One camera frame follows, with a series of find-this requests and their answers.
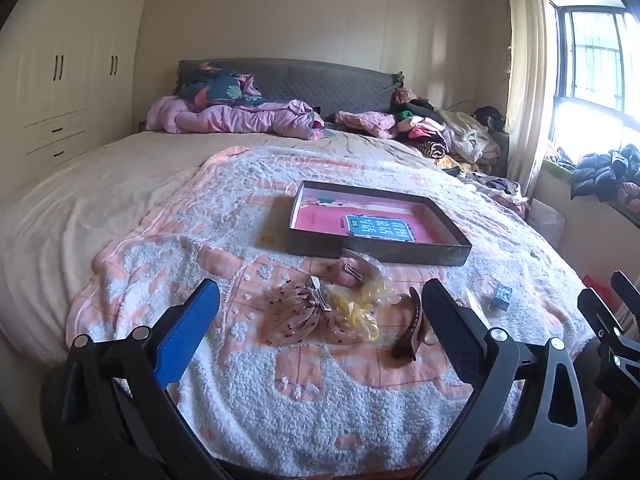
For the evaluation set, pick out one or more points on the pile of mixed clothes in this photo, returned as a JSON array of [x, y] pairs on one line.
[[455, 135]]

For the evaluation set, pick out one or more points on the dark floral patterned pillow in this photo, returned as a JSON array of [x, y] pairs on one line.
[[220, 87]]

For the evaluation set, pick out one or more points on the pink fabric hair clip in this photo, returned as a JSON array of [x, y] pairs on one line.
[[345, 271]]

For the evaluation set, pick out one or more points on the pink knitted garment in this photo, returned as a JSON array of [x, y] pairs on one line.
[[365, 122]]

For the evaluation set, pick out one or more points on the cream curtain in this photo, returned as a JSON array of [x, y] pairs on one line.
[[527, 75]]

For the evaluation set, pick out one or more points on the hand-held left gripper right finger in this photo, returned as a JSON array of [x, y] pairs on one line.
[[450, 327]]

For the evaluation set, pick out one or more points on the pink and white fleece blanket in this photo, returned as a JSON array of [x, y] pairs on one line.
[[280, 400]]

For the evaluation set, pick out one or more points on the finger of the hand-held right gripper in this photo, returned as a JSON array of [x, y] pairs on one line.
[[629, 290], [612, 355]]

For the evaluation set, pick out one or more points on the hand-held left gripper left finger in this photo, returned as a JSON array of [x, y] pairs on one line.
[[186, 332]]

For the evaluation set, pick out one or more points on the black bag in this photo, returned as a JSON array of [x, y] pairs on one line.
[[490, 116]]

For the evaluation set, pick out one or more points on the cream built-in wardrobe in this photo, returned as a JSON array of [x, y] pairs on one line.
[[65, 70]]

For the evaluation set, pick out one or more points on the dark padded jacket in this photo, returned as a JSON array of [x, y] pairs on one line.
[[600, 172]]

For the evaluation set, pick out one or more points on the pink quilt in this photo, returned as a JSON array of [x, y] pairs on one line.
[[235, 117]]

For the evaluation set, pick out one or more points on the grey quilted headboard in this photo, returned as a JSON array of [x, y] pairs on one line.
[[320, 82]]

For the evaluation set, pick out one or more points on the dark shallow cardboard box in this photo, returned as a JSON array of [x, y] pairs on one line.
[[380, 252]]

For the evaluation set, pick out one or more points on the dotted beige bow hair clip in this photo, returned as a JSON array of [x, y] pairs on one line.
[[295, 312]]

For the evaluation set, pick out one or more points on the heap of bedside clothes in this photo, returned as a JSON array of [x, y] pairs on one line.
[[495, 190]]

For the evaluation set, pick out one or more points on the clear bag of cream clips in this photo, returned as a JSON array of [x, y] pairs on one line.
[[377, 287]]

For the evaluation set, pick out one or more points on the pink book with blue label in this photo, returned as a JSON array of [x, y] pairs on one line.
[[320, 217]]

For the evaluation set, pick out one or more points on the blue plastic box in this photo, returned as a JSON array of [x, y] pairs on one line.
[[501, 297]]

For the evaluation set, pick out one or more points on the maroon oval hair clip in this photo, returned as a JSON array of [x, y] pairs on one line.
[[407, 330]]

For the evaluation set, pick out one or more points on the window with metal bars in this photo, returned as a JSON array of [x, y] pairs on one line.
[[595, 60]]

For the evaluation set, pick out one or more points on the white plastic bag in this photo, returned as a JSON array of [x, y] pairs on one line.
[[547, 222]]

